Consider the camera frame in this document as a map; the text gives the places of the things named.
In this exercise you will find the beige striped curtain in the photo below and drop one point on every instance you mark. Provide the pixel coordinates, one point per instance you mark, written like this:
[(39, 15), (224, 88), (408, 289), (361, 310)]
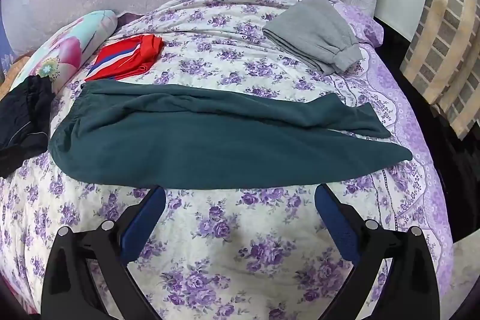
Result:
[(446, 42)]

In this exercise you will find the dark green pants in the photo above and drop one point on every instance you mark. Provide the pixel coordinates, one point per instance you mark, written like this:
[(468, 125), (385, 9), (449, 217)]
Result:
[(187, 140)]

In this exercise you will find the grey folded pants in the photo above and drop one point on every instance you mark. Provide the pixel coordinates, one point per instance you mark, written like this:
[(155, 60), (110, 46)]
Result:
[(311, 31)]

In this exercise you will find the orange cloth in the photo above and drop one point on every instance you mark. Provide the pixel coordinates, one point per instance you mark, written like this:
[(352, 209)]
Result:
[(9, 80)]

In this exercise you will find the pink teal floral pillow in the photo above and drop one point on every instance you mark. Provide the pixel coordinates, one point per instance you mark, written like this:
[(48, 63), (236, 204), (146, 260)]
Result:
[(67, 46)]

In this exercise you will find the purple floral bedspread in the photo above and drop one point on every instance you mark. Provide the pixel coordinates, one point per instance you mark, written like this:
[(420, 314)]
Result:
[(225, 230)]

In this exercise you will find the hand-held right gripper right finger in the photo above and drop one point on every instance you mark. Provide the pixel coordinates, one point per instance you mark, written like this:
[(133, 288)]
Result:
[(337, 226)]

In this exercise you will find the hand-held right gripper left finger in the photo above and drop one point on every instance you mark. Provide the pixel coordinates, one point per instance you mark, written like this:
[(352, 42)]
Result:
[(144, 226)]

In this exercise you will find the red striped garment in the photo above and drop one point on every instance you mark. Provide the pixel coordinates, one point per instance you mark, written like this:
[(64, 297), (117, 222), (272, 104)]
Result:
[(138, 53)]

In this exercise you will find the black garment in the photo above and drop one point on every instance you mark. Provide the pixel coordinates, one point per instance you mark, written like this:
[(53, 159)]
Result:
[(22, 125)]

